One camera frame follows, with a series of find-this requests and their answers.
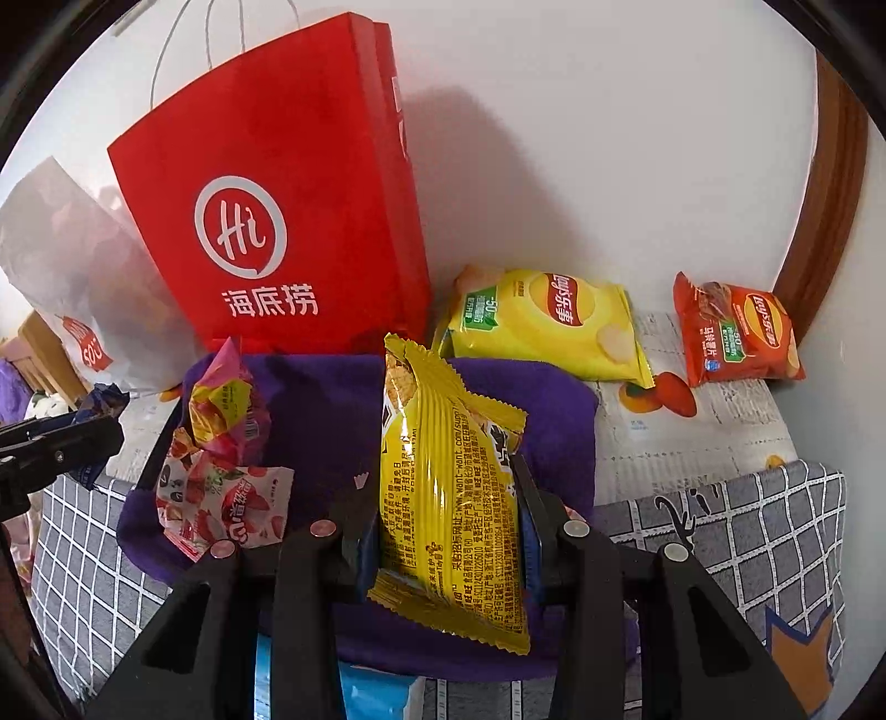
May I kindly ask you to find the blue snack packet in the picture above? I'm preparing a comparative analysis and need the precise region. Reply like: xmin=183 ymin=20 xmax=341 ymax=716
xmin=69 ymin=383 xmax=129 ymax=491

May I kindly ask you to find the strawberry pink snack packet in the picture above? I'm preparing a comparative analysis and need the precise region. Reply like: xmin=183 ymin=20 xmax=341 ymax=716
xmin=154 ymin=428 xmax=293 ymax=561

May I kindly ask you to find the pink yellow snack packet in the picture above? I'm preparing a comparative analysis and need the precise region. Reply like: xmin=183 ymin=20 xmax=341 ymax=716
xmin=188 ymin=337 xmax=270 ymax=466

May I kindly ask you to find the wooden headboard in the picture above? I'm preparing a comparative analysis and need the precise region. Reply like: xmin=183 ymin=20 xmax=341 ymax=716
xmin=2 ymin=311 xmax=90 ymax=409

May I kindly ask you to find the grey checked blanket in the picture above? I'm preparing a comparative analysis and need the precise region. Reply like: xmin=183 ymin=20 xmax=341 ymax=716
xmin=30 ymin=460 xmax=847 ymax=717

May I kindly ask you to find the blue tissue pack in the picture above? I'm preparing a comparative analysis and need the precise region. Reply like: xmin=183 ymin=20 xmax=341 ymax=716
xmin=252 ymin=631 xmax=424 ymax=720

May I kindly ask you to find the white Miniso plastic bag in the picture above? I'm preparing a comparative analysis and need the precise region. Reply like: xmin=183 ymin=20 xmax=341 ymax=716
xmin=2 ymin=157 xmax=204 ymax=392

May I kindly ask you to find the newspaper sheet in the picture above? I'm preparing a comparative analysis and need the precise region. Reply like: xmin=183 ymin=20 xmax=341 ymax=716
xmin=591 ymin=312 xmax=797 ymax=506

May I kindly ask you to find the purple towel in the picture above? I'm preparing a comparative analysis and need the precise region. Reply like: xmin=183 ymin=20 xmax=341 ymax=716
xmin=115 ymin=351 xmax=638 ymax=684

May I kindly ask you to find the orange chips bag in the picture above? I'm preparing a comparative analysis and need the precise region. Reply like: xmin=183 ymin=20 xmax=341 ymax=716
xmin=673 ymin=273 xmax=805 ymax=387

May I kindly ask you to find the red paper shopping bag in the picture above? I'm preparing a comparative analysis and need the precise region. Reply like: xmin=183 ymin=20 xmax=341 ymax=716
xmin=108 ymin=12 xmax=431 ymax=354

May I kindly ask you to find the yellow chips bag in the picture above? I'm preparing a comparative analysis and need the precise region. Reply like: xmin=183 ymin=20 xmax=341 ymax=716
xmin=432 ymin=265 xmax=655 ymax=388

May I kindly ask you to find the brown wooden door frame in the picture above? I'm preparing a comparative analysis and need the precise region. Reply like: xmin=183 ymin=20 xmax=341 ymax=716
xmin=775 ymin=55 xmax=869 ymax=339

